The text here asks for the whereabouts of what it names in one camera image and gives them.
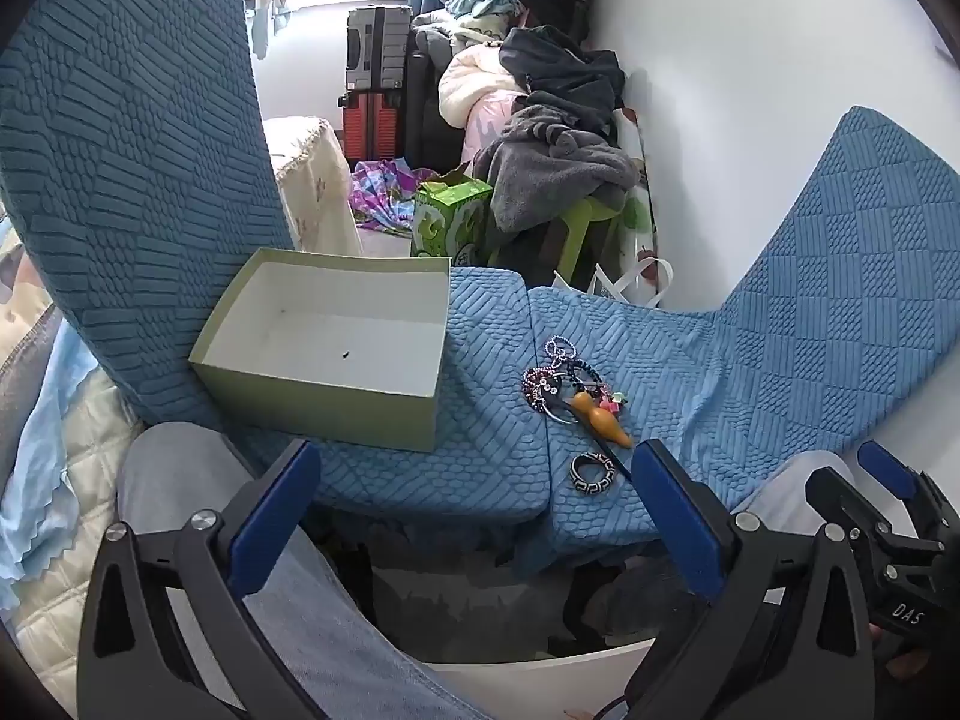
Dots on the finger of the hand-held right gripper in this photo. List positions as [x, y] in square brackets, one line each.
[885, 465]
[840, 495]

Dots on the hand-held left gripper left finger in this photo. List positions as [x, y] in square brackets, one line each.
[274, 510]

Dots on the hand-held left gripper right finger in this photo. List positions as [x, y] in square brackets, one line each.
[675, 517]

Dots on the pale green cardboard box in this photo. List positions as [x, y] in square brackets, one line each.
[315, 405]

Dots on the silver metal bangle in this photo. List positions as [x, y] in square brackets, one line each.
[553, 411]

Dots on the person's right hand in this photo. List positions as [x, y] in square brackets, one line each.
[909, 666]

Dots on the thin black stick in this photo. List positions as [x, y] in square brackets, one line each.
[615, 466]

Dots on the black patterned bangle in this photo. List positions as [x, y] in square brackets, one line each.
[579, 480]

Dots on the orange carrot-shaped pendant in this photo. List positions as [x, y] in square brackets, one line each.
[604, 424]

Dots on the colourful bead charm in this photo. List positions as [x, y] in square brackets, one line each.
[611, 401]

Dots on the white plastic bin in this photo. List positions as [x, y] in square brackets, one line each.
[525, 679]

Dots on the pale quilted blanket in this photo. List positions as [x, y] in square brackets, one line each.
[52, 465]

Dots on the white tote bag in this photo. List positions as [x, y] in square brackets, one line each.
[637, 281]

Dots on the fruit print bag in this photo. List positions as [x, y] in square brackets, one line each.
[637, 217]

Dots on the lime green plastic stool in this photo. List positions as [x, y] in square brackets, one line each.
[585, 229]

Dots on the cream lace-covered chair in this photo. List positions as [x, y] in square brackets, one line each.
[315, 180]

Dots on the purple patterned cloth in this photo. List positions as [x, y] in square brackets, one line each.
[386, 195]

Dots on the green printed carton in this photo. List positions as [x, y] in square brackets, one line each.
[450, 221]

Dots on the blue textured sofa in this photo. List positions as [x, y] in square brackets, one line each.
[150, 165]

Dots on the grey fleece blanket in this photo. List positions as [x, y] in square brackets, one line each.
[555, 165]

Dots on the dark jacket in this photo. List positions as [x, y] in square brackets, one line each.
[562, 67]

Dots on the cream padded comforter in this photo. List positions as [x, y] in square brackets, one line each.
[472, 82]

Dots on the grey hard suitcase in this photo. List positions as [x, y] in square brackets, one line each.
[379, 49]

